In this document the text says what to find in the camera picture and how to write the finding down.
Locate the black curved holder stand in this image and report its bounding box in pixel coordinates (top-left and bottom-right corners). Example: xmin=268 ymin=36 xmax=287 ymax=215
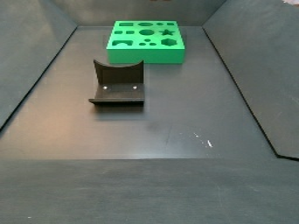
xmin=88 ymin=60 xmax=145 ymax=105

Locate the green shape sorter box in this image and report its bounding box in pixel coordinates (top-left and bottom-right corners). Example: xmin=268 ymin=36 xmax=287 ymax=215
xmin=107 ymin=21 xmax=185 ymax=64

